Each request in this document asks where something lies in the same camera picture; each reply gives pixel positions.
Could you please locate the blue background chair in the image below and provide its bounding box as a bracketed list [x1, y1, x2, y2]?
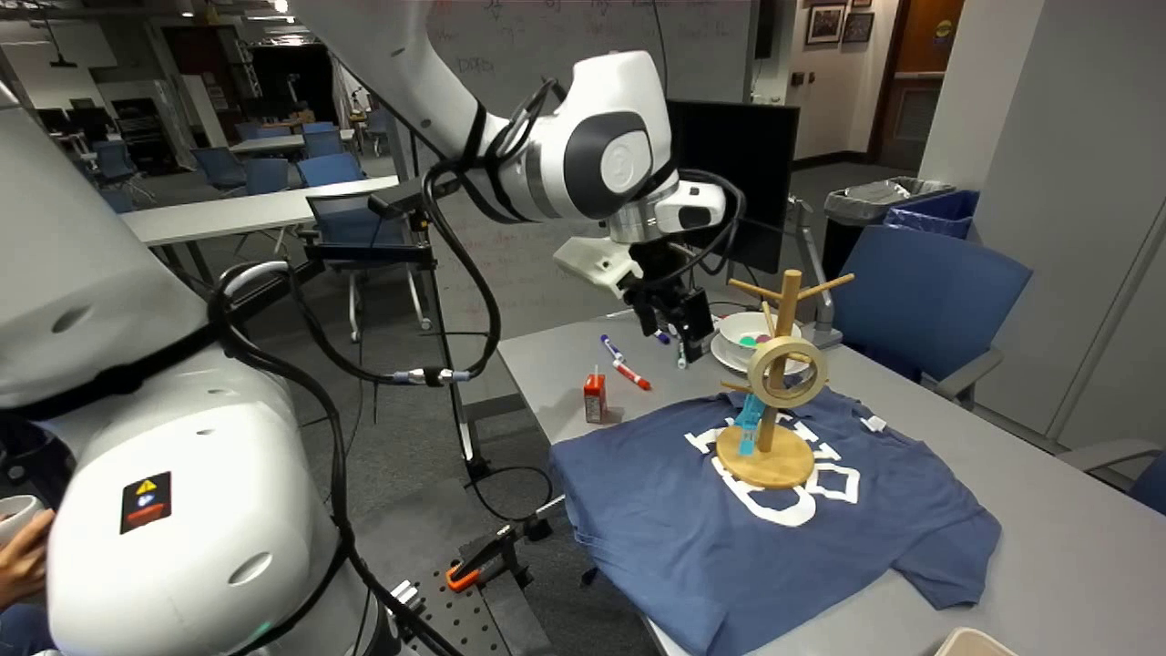
[298, 151, 436, 343]

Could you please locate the beige shallow tray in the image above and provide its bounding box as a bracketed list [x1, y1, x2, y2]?
[932, 623, 1017, 656]

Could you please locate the grey trash bin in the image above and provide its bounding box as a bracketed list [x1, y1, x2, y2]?
[819, 176, 932, 276]

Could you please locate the wooden tree holder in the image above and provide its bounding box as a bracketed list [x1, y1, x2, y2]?
[710, 265, 855, 493]

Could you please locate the orange black bar clamp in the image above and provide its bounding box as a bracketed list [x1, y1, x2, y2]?
[436, 520, 539, 599]

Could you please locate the white bowl with toys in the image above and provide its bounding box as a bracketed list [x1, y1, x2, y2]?
[708, 328, 778, 380]

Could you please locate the blue recycling bin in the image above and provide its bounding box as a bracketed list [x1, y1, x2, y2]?
[883, 185, 982, 243]

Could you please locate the blue printed t-shirt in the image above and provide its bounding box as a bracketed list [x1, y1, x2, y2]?
[550, 391, 1007, 656]

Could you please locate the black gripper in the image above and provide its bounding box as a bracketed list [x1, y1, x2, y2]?
[624, 234, 721, 370]

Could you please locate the perforated metal breadboard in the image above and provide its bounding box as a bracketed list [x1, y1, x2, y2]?
[387, 568, 558, 656]

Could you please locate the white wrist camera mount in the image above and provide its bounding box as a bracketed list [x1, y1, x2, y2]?
[555, 231, 648, 298]

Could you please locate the orange capped small bottle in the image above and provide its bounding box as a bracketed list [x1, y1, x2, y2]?
[579, 370, 609, 425]

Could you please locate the black computer monitor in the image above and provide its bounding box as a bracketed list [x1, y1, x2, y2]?
[663, 100, 801, 276]

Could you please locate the red marker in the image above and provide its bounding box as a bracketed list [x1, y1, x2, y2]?
[612, 355, 654, 394]

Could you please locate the beige masking tape roll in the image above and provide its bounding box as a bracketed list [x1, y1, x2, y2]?
[743, 333, 829, 413]

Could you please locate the white background table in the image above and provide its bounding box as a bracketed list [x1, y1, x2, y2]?
[119, 176, 402, 251]

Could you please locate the blue office chair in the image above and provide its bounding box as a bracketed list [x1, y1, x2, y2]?
[829, 223, 1034, 404]

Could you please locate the bystander hand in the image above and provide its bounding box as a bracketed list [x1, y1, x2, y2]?
[0, 507, 58, 614]

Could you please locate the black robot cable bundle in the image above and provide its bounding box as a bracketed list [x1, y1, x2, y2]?
[204, 85, 560, 656]

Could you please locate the black camera stand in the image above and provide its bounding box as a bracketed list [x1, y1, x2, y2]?
[409, 203, 490, 484]

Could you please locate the black stereo camera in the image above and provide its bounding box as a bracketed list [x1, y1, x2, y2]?
[364, 172, 465, 227]

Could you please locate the teal plastic clip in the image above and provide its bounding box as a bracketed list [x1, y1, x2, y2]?
[727, 391, 784, 459]

